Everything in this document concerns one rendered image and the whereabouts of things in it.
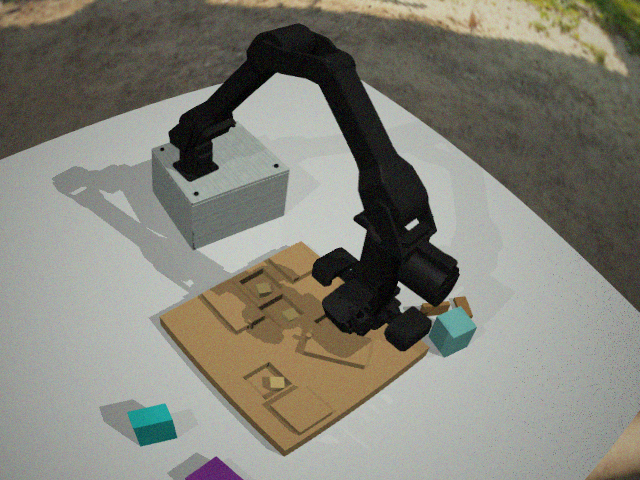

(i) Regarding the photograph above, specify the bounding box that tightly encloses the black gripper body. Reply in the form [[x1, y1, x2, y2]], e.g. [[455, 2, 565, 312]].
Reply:
[[312, 247, 432, 351]]

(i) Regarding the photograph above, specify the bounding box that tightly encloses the tan square puzzle board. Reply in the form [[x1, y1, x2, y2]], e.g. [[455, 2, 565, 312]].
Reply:
[[159, 241, 430, 456]]

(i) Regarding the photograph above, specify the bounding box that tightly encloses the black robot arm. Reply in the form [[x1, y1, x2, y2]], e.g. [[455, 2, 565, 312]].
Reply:
[[168, 23, 460, 336]]

